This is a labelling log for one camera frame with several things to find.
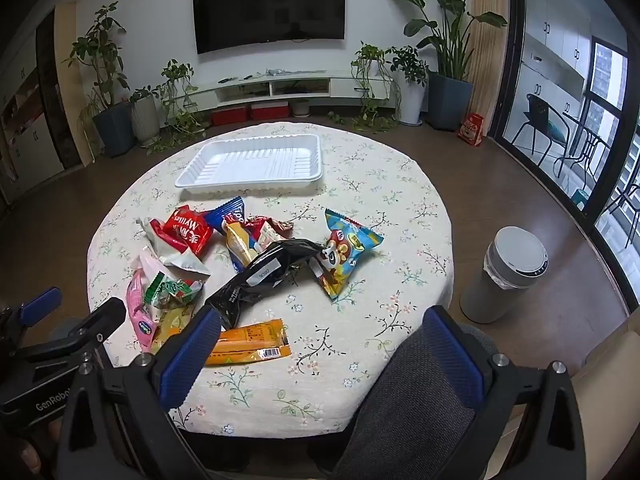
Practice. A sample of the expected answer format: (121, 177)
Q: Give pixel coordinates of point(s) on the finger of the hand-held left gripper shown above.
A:
(102, 321)
(40, 306)

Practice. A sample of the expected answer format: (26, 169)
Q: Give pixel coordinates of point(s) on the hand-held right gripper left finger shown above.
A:
(190, 360)

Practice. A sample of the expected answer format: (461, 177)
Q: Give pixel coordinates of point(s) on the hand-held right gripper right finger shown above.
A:
(455, 360)

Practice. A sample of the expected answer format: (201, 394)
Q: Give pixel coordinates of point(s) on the pink snack packet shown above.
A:
(137, 310)

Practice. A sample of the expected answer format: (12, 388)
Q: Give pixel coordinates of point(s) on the yellow gold snack packet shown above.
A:
(172, 325)

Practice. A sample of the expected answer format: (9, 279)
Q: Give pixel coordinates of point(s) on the orange snack packet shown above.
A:
(250, 342)

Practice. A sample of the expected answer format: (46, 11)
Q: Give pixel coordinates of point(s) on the green snack packet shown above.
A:
(172, 290)

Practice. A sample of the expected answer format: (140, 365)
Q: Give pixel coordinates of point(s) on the white triangular snack packet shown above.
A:
(185, 262)

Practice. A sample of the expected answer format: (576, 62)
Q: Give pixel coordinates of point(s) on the pale white snack packet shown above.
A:
(145, 226)

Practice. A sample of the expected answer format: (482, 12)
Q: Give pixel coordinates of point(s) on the slim red snack packet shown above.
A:
(161, 234)

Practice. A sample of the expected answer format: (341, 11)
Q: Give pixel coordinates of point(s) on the black snack packet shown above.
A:
(260, 272)

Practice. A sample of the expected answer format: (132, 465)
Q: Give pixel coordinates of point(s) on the blue cake snack packet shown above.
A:
(237, 240)

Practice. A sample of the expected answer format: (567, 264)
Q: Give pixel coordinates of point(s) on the white red fruit-print snack packet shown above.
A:
(266, 235)

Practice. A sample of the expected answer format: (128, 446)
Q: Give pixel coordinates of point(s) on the blue panda-print snack packet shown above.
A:
(342, 255)

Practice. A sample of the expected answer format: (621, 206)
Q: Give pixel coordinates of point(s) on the dark red snack packet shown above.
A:
(282, 226)

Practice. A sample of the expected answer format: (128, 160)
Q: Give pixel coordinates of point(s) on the white plastic tray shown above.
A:
(250, 162)

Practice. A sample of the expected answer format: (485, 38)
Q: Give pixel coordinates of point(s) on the white stool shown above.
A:
(505, 280)

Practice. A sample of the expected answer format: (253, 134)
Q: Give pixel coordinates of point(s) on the beige sofa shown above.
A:
(610, 385)

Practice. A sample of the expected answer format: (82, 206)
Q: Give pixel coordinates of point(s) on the white tall cabinet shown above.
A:
(25, 135)

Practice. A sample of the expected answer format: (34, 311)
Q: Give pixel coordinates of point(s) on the tall plant in dark pot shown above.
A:
(114, 130)

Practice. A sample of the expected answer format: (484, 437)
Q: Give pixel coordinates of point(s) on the teal stool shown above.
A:
(580, 196)

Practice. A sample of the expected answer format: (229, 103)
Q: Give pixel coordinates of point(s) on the plant in ribbed white pot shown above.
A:
(145, 117)

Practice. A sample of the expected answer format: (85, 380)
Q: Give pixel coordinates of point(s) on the trailing vine plant on floor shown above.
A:
(177, 110)

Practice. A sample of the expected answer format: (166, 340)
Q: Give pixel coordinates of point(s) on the black balcony chair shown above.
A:
(537, 115)
(620, 205)

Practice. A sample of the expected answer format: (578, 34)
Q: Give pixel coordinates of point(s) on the red paper bag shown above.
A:
(471, 130)

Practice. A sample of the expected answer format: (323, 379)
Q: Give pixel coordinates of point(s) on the red storage box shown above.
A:
(230, 116)
(270, 111)

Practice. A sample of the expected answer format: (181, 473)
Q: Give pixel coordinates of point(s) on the black balcony table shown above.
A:
(585, 140)

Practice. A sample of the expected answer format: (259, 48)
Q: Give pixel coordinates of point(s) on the bushy plant in white pot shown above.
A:
(411, 100)

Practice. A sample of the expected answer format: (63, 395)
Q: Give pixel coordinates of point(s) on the large-leaf plant in blue-grey pot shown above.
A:
(450, 95)

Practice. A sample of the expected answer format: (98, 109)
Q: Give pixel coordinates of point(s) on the small pot under cabinet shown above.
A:
(300, 107)

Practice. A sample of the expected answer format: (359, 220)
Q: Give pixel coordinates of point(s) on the white television cabinet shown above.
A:
(300, 85)

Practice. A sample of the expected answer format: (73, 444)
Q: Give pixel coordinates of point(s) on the beige curtain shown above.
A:
(487, 60)

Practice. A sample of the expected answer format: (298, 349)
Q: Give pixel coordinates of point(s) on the trailing vine plant on cabinet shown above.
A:
(369, 60)

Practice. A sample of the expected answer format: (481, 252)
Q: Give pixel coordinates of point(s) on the black-framed glass door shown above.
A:
(515, 50)

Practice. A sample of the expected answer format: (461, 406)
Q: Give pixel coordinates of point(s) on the white balcony cabinets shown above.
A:
(555, 35)

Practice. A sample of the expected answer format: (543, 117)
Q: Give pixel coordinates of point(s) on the black wall television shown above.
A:
(270, 7)

